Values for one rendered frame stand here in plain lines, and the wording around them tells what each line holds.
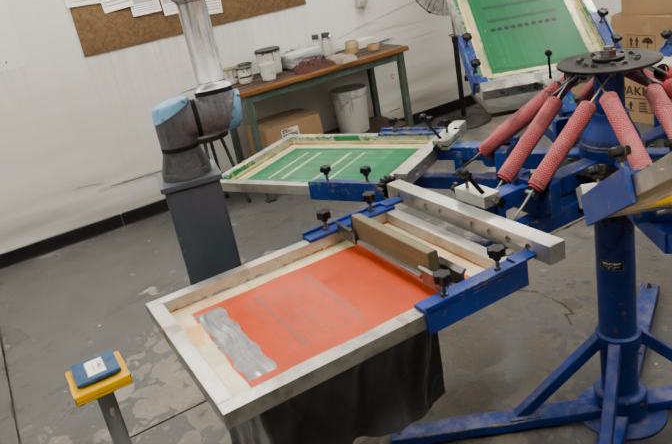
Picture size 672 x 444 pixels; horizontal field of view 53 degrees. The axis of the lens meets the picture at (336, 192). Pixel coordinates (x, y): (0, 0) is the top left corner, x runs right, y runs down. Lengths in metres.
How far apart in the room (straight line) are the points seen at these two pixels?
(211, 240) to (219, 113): 0.39
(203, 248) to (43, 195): 3.33
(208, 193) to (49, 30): 3.31
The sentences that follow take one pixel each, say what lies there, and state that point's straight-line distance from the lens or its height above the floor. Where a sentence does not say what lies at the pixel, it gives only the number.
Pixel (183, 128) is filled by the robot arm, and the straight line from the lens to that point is 2.03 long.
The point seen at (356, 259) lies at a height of 0.96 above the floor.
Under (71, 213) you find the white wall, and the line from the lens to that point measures 5.42.
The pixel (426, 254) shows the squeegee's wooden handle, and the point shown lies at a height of 1.06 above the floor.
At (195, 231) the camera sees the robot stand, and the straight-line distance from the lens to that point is 2.10.
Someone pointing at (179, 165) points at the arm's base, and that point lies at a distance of 2.05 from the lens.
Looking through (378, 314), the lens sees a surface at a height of 0.96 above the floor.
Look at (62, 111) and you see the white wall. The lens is 5.27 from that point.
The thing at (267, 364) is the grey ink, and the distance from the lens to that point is 1.52.
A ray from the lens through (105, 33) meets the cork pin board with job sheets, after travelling 5.27.
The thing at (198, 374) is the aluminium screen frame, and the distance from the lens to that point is 1.51.
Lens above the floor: 1.79
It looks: 20 degrees down
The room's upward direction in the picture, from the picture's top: 11 degrees counter-clockwise
